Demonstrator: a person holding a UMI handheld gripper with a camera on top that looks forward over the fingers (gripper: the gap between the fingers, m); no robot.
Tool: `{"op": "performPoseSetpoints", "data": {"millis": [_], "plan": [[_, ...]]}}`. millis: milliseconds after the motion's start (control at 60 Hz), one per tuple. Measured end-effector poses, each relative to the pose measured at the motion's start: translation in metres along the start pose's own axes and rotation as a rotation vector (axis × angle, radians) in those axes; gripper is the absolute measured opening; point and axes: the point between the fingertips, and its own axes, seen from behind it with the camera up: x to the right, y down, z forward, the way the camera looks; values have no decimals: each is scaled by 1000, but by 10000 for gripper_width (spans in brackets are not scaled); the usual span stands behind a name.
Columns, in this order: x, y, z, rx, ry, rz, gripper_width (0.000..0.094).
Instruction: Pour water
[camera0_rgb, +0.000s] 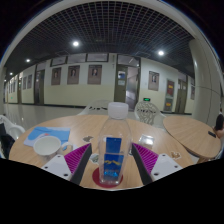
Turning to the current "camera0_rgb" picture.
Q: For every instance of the flat round red coaster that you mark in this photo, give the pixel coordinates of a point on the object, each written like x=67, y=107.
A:
x=96, y=178

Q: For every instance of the black backpack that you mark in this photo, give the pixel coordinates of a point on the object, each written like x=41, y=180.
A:
x=5, y=143

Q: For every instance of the white plastic lattice chair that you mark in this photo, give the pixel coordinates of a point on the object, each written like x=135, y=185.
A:
x=146, y=111
x=15, y=130
x=95, y=107

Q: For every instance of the small printed card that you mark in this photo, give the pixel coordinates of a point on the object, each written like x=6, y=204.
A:
x=175, y=155
x=146, y=139
x=88, y=138

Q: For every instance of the black phone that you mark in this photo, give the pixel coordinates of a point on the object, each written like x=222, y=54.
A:
x=212, y=134

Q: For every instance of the blue paper booklet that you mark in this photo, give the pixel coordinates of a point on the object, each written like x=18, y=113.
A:
x=53, y=131

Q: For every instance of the green exit sign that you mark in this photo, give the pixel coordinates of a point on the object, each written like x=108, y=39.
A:
x=146, y=99

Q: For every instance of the clear blue-labelled water bottle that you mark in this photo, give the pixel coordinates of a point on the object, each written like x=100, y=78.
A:
x=114, y=153

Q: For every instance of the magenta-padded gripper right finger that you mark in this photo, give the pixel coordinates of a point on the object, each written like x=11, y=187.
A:
x=147, y=159

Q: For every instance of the white ceramic mug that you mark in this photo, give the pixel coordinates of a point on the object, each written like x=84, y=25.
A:
x=46, y=146

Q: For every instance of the round ceiling lights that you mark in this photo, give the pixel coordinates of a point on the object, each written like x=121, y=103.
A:
x=76, y=43

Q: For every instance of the framed wall portraits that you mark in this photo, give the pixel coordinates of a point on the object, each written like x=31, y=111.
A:
x=94, y=74

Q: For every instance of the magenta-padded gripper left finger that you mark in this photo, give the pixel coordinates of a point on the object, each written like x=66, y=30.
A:
x=76, y=158

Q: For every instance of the round wooden table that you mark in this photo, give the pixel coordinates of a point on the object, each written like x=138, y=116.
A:
x=190, y=133

